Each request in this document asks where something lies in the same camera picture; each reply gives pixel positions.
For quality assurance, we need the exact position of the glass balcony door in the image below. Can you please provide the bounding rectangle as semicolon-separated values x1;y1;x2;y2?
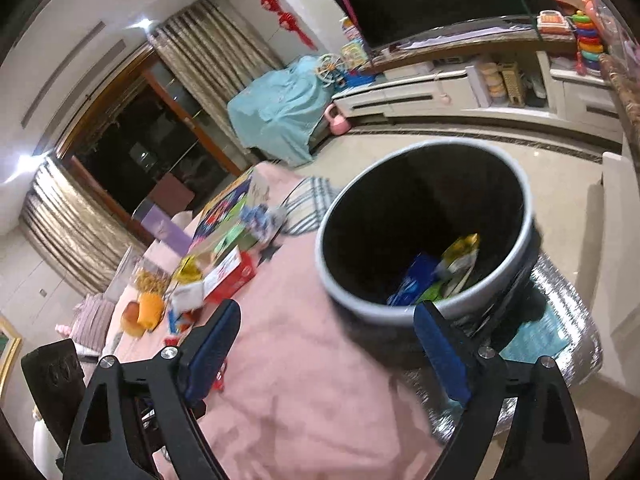
60;45;241;216

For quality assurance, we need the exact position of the ferris wheel toy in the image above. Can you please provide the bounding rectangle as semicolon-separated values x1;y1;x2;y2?
316;53;351;92

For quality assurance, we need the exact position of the gold framed picture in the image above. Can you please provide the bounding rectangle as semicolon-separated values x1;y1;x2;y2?
0;315;23;401

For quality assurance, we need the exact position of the stack of round containers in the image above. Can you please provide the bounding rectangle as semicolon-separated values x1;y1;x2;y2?
480;62;503;103

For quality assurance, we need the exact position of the teal paper sheet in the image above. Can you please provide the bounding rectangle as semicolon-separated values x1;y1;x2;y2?
500;305;571;363

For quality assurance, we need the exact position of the yellow snack packet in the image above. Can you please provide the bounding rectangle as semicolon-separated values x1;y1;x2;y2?
440;233;480;296

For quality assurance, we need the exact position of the red and white box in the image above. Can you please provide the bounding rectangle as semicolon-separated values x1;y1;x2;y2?
202;249;258;303

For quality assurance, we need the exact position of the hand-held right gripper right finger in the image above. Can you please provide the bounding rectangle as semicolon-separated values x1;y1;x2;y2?
413;301;591;480

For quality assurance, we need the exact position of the colourful stacking ring toy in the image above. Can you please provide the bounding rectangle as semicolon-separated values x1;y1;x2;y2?
572;10;608;76

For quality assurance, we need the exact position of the black chair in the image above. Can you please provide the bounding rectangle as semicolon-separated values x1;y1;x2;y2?
20;338;101;456

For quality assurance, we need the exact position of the colourful toy playset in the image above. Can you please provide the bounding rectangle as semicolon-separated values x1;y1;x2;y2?
340;17;371;68

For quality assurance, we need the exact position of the light blue cover cloth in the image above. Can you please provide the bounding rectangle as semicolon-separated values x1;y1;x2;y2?
227;55;341;168

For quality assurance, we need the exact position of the colourful flat cardboard box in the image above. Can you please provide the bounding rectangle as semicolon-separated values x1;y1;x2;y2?
192;167;271;256

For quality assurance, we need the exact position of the green plastic packet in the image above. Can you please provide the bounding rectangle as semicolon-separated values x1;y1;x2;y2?
417;280;448;303

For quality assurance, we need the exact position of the orange cut fruit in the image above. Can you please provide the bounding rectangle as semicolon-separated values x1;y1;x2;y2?
137;292;166;331

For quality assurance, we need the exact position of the shiny yellow packet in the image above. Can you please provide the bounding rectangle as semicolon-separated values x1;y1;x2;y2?
172;256;206;286

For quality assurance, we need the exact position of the white packet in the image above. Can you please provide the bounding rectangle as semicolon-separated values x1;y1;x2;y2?
170;280;208;311

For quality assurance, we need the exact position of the pink kettlebell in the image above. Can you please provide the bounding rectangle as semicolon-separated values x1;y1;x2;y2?
324;105;349;136

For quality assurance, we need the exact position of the blue plastic packet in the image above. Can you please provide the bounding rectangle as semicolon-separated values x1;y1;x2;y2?
386;253;441;307

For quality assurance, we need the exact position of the clear plastic jar of nuts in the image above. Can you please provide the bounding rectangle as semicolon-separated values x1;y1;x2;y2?
112;255;171;301

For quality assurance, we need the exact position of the purple tumbler cup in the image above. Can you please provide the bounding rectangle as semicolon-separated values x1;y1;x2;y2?
145;207;193;256

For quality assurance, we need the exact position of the orange white toy register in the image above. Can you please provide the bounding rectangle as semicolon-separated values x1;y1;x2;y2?
537;10;573;36

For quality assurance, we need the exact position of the silver foil mat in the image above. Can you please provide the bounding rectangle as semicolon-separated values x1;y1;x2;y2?
395;252;608;441

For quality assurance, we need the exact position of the white television cabinet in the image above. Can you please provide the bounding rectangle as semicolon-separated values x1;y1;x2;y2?
332;20;626;143

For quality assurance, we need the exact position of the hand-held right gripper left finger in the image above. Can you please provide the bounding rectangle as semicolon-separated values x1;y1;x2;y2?
62;299;242;480

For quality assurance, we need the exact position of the beige striped curtain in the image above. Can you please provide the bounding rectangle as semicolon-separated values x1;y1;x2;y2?
19;155;146;306
147;0;286;161

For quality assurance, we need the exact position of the grey striped pillow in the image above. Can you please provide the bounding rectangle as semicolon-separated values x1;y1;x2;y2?
72;294;118;356

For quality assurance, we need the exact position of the pink blanket with plaid hearts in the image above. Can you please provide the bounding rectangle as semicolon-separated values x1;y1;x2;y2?
107;162;451;480

